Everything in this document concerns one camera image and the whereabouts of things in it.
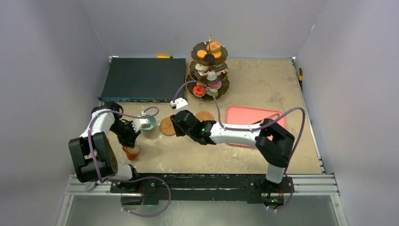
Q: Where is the teal teacup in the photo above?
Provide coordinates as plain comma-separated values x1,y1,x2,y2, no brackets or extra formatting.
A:
142,117,157,130

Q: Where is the golden bread bun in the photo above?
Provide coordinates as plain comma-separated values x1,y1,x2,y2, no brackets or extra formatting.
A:
206,41,222,53

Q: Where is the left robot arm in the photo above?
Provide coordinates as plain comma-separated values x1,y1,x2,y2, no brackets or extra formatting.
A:
68,101,149,193

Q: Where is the white chocolate drizzled donut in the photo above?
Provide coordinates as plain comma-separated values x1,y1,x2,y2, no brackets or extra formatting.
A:
195,64,208,72

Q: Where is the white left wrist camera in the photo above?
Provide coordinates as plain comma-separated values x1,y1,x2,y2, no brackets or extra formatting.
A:
133,111,149,132

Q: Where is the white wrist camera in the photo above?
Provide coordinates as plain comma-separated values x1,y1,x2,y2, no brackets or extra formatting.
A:
170,98,189,112
133,111,149,132

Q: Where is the layered chocolate cake bar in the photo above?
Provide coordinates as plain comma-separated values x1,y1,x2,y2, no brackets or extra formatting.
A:
193,71,207,82

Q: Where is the woven rattan coaster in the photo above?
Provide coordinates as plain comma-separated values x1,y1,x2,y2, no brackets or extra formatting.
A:
159,117,176,136
195,111,215,122

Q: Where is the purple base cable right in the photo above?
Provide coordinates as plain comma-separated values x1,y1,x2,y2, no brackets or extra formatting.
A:
265,178,297,213

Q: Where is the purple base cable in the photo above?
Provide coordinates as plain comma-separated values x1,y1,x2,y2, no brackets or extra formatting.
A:
120,178,173,219
265,178,297,213

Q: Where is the copper teacup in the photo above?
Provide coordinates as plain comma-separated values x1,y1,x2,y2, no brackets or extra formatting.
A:
122,145,141,161

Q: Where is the three-tier dark cake stand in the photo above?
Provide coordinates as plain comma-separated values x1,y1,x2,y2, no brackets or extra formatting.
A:
185,35,230,101

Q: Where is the chocolate cake slice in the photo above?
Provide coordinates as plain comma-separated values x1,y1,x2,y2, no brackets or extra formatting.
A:
215,65,229,76

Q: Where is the pink serving tray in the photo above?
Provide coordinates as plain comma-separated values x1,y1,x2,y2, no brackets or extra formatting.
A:
225,105,287,148

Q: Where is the yellow black tool on wall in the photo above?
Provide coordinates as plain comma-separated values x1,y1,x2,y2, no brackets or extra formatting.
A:
298,67,303,82

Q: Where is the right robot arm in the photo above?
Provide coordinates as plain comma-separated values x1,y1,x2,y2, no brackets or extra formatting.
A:
170,110,295,192

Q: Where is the silver cupcake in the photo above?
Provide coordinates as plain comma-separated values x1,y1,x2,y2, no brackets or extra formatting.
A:
207,70,217,81

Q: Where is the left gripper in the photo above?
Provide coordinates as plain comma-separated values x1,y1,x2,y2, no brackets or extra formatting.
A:
109,120,141,148

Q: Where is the black chocolate cookie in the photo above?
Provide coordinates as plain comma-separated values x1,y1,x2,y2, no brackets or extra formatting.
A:
203,53,215,65

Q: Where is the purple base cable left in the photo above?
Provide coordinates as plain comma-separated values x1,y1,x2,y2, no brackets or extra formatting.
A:
120,178,173,219

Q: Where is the green matcha cake bar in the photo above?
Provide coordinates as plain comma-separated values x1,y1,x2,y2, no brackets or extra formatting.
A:
206,87,219,97

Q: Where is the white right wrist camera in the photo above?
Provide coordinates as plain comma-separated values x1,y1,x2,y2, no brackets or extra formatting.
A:
170,98,189,112

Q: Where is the blue network switch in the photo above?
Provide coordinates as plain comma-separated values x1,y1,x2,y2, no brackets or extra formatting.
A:
99,57,186,102

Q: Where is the yellow cracker biscuit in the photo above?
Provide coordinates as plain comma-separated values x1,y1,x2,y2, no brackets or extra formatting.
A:
196,49,207,59
212,51,222,59

